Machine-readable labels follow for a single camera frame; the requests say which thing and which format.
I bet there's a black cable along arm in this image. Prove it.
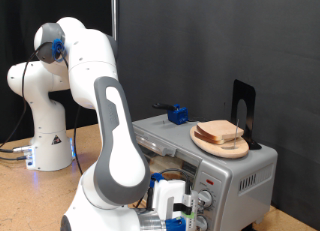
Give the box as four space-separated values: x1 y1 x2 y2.
0 40 193 210

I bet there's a black curtain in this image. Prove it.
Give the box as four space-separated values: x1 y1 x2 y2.
0 0 116 144

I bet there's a thin metal pin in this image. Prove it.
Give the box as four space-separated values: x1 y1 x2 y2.
233 118 241 149

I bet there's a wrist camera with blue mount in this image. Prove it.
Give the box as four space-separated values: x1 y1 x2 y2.
164 189 200 231

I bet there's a blue cable clip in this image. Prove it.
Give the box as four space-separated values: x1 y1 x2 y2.
51 38 67 63
149 172 166 189

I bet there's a black base cable with connector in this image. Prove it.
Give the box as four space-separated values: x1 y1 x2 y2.
0 154 29 162
0 144 33 154

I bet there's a dark grey partition panel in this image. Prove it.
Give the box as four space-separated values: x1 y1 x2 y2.
114 0 320 230

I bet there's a silver oven knob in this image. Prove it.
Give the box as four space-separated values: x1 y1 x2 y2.
198 190 214 209
196 215 209 231

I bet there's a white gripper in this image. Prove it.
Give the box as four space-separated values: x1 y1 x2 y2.
153 179 186 219

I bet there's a round wooden board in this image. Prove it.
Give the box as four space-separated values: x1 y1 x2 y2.
189 124 250 160

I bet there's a black metal bookend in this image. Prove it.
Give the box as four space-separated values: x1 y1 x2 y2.
230 79 263 151

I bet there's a silver toaster oven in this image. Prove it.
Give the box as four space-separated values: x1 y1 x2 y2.
131 113 278 231

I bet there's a vertical metal pole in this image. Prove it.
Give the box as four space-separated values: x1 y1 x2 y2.
111 0 118 42

